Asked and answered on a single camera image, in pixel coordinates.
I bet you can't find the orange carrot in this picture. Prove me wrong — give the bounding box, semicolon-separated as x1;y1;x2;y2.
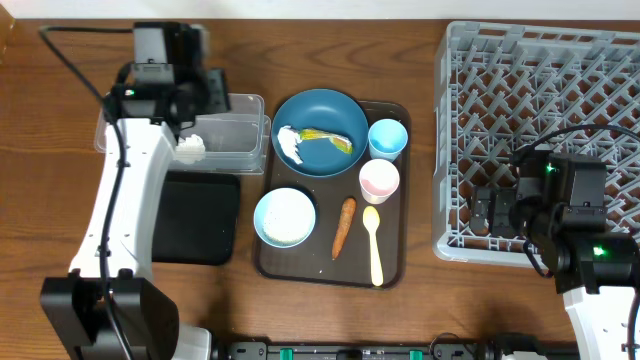
331;197;357;260

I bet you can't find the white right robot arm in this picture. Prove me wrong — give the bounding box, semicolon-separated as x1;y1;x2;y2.
470;136;639;359

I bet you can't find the dark blue plate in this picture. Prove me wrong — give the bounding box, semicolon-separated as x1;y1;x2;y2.
272;89;369;177

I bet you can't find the yellow snack wrapper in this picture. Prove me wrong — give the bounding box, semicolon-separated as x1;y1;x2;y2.
299;128;353;155

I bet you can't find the light blue bowl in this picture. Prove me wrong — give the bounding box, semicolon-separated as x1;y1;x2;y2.
253;187;316;248

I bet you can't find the white tissue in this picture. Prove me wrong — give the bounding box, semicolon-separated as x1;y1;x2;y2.
277;125;303;165
175;134;206;165

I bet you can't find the dark brown serving tray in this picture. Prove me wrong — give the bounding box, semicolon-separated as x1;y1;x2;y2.
252;99;413;290

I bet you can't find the clear plastic bin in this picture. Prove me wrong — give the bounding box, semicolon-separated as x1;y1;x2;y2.
93;92;272;176

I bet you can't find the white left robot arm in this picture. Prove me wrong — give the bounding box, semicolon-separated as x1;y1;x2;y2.
40;21;231;359

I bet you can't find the black plastic bin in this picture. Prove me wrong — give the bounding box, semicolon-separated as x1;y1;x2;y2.
152;171;240;266

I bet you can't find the pink white cup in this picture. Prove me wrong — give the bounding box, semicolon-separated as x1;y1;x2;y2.
358;159;400;205

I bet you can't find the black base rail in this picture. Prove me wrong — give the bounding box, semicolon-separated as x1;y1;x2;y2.
219;332;580;360

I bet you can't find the grey dishwasher rack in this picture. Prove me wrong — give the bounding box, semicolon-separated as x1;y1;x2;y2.
432;21;639;267

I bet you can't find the cream plastic spoon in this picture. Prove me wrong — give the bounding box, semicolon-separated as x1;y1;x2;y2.
363;206;384;287

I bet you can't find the light blue cup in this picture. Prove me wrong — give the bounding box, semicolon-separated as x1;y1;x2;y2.
368;119;409;162

